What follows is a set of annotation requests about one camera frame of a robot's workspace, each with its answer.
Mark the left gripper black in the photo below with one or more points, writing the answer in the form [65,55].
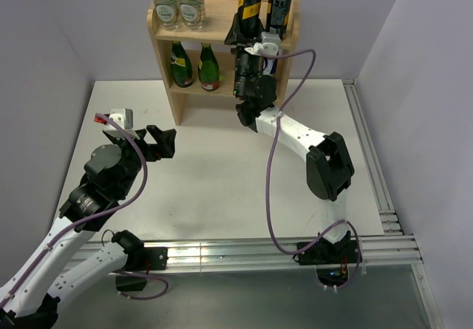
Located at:
[164,146]

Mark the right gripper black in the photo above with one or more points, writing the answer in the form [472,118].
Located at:
[233,38]

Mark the green glass bottle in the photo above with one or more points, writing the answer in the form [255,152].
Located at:
[180,64]
[208,69]

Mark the black can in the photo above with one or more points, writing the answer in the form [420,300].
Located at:
[277,17]
[248,17]

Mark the green glass bottle front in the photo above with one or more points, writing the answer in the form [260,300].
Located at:
[180,64]

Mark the silver blue energy can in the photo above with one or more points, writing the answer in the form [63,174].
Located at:
[270,67]

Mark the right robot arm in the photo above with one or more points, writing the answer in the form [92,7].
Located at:
[328,165]

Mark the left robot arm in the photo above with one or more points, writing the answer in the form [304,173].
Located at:
[36,294]

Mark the wooden two-tier shelf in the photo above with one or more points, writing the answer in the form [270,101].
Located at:
[219,17]

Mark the clear glass bottle right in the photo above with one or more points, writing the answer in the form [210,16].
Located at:
[193,13]

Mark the clear glass bottle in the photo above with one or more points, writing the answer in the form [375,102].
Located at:
[165,3]
[193,13]

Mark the clear glass bottle left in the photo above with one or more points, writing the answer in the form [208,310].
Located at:
[165,3]

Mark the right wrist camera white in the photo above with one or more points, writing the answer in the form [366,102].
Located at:
[267,45]

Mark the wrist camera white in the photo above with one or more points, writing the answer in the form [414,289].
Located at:
[267,45]
[123,117]

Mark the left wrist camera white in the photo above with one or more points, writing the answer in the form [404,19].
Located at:
[123,117]

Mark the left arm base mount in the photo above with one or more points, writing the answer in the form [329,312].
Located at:
[138,271]

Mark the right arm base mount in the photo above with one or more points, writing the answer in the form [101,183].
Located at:
[334,262]

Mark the aluminium rail right side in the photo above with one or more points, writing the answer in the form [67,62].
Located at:
[386,209]

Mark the aluminium rail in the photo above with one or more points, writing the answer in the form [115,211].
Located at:
[386,209]
[249,284]

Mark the aluminium rail front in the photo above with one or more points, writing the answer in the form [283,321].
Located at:
[249,284]

